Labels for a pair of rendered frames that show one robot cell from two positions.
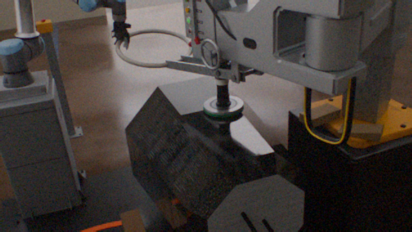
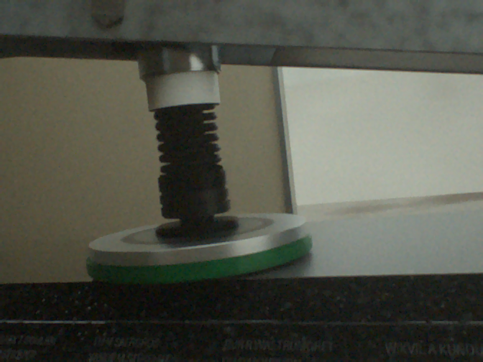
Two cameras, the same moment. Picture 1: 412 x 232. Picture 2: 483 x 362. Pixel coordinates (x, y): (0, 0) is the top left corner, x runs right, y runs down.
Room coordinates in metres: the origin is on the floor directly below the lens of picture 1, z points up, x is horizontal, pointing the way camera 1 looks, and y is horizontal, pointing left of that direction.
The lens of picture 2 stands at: (2.37, -0.55, 0.97)
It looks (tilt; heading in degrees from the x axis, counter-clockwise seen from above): 3 degrees down; 125
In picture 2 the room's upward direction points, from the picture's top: 6 degrees counter-clockwise
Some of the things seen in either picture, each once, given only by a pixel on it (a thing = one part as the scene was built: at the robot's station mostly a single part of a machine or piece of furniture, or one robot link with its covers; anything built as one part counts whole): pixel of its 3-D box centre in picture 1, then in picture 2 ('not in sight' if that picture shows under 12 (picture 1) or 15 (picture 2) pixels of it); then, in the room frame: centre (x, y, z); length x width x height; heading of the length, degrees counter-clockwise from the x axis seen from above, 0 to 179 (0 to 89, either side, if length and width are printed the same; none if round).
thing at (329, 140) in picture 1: (326, 108); not in sight; (1.47, -0.49, 1.10); 0.23 x 0.03 x 0.32; 36
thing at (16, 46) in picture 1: (13, 54); not in sight; (2.55, 1.16, 1.10); 0.17 x 0.15 x 0.18; 167
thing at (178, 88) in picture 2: (222, 79); (182, 89); (2.01, -0.11, 1.04); 0.07 x 0.07 x 0.04
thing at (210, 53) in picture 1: (216, 52); not in sight; (1.84, -0.08, 1.24); 0.15 x 0.10 x 0.15; 36
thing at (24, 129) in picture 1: (38, 148); not in sight; (2.53, 1.17, 0.43); 0.50 x 0.50 x 0.85; 16
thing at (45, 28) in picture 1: (58, 81); not in sight; (3.50, 1.28, 0.54); 0.20 x 0.20 x 1.09; 19
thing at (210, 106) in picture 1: (223, 104); (199, 235); (2.01, -0.11, 0.89); 0.21 x 0.21 x 0.01
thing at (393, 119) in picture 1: (364, 115); not in sight; (2.00, -0.87, 0.76); 0.49 x 0.49 x 0.05; 19
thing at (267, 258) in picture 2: (223, 105); (199, 239); (2.01, -0.11, 0.89); 0.22 x 0.22 x 0.04
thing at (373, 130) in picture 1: (360, 129); not in sight; (1.78, -0.77, 0.80); 0.20 x 0.10 x 0.05; 58
